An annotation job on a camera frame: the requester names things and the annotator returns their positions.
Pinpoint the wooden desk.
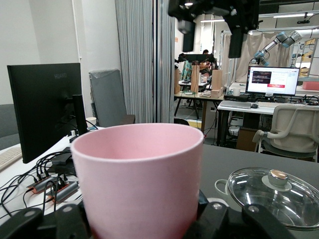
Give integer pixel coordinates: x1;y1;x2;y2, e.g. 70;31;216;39
173;91;225;132

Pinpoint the grey sofa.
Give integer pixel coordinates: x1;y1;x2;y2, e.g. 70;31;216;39
0;104;21;151

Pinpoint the long ceiling light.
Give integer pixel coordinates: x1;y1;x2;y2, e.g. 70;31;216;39
273;12;314;18

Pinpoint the white desk with black monitor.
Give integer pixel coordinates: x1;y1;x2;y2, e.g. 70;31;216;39
0;126;108;220

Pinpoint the white wall pipe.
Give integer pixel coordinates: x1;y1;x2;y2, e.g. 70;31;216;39
71;0;83;63

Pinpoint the wooden block stack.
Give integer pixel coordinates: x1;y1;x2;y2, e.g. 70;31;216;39
210;69;224;98

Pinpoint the grey foam panel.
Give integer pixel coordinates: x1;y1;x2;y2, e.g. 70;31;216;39
89;69;128;128

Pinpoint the beige curtain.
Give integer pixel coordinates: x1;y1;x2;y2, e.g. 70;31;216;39
221;31;292;84

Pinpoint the seated person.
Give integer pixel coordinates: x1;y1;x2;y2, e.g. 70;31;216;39
199;49;212;72

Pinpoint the pale green stockpot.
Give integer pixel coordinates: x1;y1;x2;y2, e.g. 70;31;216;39
206;178;319;233

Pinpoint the lit computer monitor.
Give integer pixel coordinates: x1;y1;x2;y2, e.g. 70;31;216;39
245;66;301;98

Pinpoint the tall wooden stand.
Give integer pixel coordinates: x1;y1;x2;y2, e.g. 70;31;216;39
190;62;202;93

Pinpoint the black dock box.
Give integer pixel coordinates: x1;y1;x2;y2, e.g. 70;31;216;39
47;146;75;176

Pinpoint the dark grey table cover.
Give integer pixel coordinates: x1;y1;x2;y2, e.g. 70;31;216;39
201;143;319;200

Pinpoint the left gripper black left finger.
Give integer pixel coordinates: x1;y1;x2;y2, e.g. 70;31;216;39
0;203;93;239

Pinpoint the silver laptop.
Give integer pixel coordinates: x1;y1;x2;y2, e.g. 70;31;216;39
219;100;252;110

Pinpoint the pink box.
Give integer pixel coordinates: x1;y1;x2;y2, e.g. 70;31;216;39
303;81;319;91

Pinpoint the black hub cable bundle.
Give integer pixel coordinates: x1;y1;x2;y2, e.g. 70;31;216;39
0;149;75;217

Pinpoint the glass lid with gold knob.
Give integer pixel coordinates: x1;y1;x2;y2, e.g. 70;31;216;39
227;167;319;231

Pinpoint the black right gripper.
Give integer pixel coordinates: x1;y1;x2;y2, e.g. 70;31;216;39
168;0;260;59

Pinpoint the slim white keyboard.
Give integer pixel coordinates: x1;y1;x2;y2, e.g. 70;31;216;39
258;101;307;108

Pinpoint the grey pleated curtain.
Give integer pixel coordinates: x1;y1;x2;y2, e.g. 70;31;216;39
115;0;175;124

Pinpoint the grey orange USB hub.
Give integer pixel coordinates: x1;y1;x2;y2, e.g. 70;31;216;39
26;175;57;196
48;181;79;204

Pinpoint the white office chair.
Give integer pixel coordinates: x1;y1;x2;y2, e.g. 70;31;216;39
252;104;319;162

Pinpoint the black Huawei monitor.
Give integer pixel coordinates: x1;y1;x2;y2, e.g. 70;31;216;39
6;62;88;164

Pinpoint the cardboard box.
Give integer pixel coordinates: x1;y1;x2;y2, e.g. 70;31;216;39
236;126;261;151

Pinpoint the pink plastic cup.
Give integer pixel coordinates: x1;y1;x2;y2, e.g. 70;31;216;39
70;122;204;239

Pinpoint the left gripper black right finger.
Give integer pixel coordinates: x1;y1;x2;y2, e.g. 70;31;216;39
184;190;297;239

